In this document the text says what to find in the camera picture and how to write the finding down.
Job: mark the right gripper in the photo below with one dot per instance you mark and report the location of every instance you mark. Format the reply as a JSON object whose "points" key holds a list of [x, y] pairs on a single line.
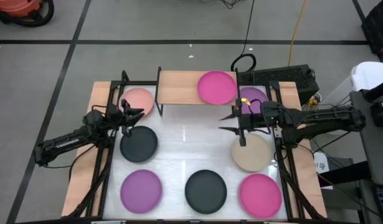
{"points": [[252, 121]]}

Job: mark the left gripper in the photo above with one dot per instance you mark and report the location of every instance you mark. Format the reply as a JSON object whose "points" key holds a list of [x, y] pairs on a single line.
{"points": [[118, 118]]}

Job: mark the salmon plate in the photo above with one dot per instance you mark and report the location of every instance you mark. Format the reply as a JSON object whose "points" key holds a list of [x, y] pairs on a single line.
{"points": [[141, 98]]}

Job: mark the black plate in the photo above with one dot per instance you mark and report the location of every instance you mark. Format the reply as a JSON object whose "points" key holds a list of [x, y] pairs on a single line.
{"points": [[205, 192], [139, 146]]}

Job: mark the textured purple plate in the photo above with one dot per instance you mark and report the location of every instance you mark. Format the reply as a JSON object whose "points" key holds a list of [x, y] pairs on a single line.
{"points": [[253, 94]]}

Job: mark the beige plate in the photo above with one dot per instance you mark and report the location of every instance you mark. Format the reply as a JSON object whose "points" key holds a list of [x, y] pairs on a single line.
{"points": [[255, 157]]}

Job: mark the smooth purple plate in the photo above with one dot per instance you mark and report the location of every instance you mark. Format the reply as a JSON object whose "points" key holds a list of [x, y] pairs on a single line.
{"points": [[141, 191]]}

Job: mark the magenta plate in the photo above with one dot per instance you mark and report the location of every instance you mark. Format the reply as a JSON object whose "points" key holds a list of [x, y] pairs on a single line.
{"points": [[260, 196], [216, 87]]}

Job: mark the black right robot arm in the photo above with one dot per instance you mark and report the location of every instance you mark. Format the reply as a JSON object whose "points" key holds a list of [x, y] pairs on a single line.
{"points": [[322, 123]]}

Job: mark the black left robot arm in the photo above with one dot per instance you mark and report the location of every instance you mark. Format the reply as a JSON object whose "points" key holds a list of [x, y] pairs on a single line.
{"points": [[63, 143]]}

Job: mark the wooden shelf with black legs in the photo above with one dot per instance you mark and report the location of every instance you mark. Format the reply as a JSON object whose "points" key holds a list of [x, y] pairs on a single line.
{"points": [[178, 87]]}

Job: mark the yellow power plug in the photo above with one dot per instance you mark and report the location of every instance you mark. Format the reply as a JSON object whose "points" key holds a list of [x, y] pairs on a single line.
{"points": [[312, 101]]}

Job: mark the white paper label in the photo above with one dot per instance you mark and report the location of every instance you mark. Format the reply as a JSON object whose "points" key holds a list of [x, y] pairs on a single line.
{"points": [[322, 165]]}

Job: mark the orange vacuum cleaner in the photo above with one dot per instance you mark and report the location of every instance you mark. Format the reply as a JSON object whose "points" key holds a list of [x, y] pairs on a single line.
{"points": [[49, 12]]}

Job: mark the grey desk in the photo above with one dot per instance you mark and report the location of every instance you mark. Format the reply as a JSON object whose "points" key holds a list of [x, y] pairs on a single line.
{"points": [[375, 149]]}

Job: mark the white bin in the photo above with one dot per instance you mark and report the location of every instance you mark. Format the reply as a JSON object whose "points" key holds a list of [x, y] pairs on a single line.
{"points": [[370, 74]]}

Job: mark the black desk device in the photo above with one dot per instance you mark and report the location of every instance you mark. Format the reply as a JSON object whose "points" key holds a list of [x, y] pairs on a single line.
{"points": [[379, 115]]}

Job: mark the orange shop vacuum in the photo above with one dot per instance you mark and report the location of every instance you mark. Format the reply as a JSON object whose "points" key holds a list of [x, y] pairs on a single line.
{"points": [[20, 6]]}

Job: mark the black chair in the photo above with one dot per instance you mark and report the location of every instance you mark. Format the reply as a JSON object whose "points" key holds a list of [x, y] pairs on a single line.
{"points": [[378, 28]]}

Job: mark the black metal table frame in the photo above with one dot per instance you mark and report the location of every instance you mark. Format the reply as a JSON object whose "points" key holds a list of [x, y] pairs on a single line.
{"points": [[141, 83]]}

